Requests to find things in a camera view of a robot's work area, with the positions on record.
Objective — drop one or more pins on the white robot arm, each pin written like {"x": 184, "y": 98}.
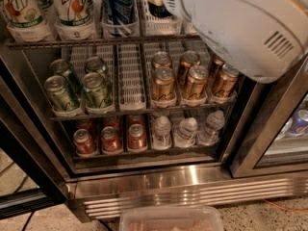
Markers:
{"x": 263, "y": 39}

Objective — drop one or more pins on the gold can rear left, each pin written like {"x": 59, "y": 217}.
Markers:
{"x": 161, "y": 58}

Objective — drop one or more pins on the gold can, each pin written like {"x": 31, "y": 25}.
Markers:
{"x": 197, "y": 79}
{"x": 163, "y": 84}
{"x": 186, "y": 61}
{"x": 214, "y": 65}
{"x": 161, "y": 58}
{"x": 225, "y": 81}

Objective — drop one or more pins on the gold can rear middle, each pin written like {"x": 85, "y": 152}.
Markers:
{"x": 186, "y": 61}

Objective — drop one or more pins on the empty white can tray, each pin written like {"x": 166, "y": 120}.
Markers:
{"x": 131, "y": 92}

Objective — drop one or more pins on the white 7up can right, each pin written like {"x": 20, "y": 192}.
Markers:
{"x": 73, "y": 13}

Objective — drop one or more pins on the green can rear right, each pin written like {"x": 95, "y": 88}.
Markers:
{"x": 97, "y": 71}

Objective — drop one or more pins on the green can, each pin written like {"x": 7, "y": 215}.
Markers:
{"x": 97, "y": 71}
{"x": 64, "y": 68}
{"x": 61, "y": 94}
{"x": 96, "y": 90}

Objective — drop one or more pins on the gold can front middle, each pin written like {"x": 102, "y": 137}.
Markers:
{"x": 197, "y": 79}

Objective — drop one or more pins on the gold can rear right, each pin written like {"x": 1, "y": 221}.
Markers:
{"x": 214, "y": 65}

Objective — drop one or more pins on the gold can front left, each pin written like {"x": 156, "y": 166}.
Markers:
{"x": 163, "y": 84}

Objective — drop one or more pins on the gold can front right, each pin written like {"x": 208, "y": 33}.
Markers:
{"x": 225, "y": 81}

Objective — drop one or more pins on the green can front right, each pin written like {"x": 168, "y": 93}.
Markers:
{"x": 96, "y": 90}

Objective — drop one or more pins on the stainless steel fridge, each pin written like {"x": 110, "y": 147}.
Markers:
{"x": 254, "y": 158}

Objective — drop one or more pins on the green can rear left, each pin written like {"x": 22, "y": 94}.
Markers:
{"x": 64, "y": 68}

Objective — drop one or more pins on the red can rear right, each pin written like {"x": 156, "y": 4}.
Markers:
{"x": 136, "y": 119}

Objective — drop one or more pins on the red can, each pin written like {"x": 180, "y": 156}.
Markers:
{"x": 136, "y": 137}
{"x": 85, "y": 124}
{"x": 136, "y": 119}
{"x": 111, "y": 121}
{"x": 110, "y": 140}
{"x": 84, "y": 142}

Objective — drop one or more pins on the white 7up can left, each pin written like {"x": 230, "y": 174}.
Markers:
{"x": 24, "y": 14}

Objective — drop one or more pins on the red can rear middle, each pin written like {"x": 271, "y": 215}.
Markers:
{"x": 111, "y": 121}

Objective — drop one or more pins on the green can front left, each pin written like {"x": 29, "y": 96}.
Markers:
{"x": 61, "y": 94}

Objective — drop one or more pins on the red can rear left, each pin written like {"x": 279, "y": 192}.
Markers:
{"x": 85, "y": 124}

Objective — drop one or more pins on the red can front right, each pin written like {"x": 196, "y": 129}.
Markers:
{"x": 136, "y": 137}

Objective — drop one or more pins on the red can front middle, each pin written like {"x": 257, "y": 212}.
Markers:
{"x": 110, "y": 140}

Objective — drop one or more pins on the red can front left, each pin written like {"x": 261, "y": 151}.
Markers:
{"x": 84, "y": 142}

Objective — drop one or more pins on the blue can behind glass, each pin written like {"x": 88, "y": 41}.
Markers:
{"x": 299, "y": 124}

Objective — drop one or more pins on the open fridge glass door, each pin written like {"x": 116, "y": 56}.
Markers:
{"x": 23, "y": 143}

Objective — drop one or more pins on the water bottle left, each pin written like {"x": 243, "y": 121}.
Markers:
{"x": 161, "y": 137}

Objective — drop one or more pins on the clear plastic bin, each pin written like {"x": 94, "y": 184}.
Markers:
{"x": 171, "y": 219}

